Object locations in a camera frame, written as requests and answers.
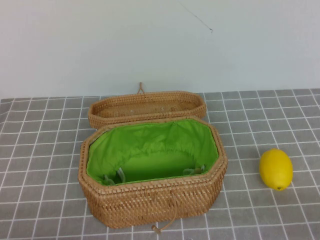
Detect yellow lemon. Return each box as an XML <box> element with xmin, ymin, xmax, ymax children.
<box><xmin>258</xmin><ymin>148</ymin><xmax>294</xmax><ymax>192</ymax></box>

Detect green fabric basket liner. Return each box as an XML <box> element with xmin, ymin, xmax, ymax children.
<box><xmin>86</xmin><ymin>119</ymin><xmax>217</xmax><ymax>186</ymax></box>

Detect woven rattan basket lid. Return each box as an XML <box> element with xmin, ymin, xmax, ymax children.
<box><xmin>87</xmin><ymin>90</ymin><xmax>208</xmax><ymax>131</ymax></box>

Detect woven rattan basket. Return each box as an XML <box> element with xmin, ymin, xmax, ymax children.
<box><xmin>77</xmin><ymin>115</ymin><xmax>229</xmax><ymax>230</ymax></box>

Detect grey checked tablecloth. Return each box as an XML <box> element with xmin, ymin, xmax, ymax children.
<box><xmin>0</xmin><ymin>88</ymin><xmax>320</xmax><ymax>240</ymax></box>

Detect white liner drawstring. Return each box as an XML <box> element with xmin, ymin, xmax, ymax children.
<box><xmin>103</xmin><ymin>167</ymin><xmax>126</xmax><ymax>186</ymax></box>
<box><xmin>183</xmin><ymin>164</ymin><xmax>206</xmax><ymax>176</ymax></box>

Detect cord with wooden toggle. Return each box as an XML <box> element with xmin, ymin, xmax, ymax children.
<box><xmin>151</xmin><ymin>192</ymin><xmax>179</xmax><ymax>235</ymax></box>

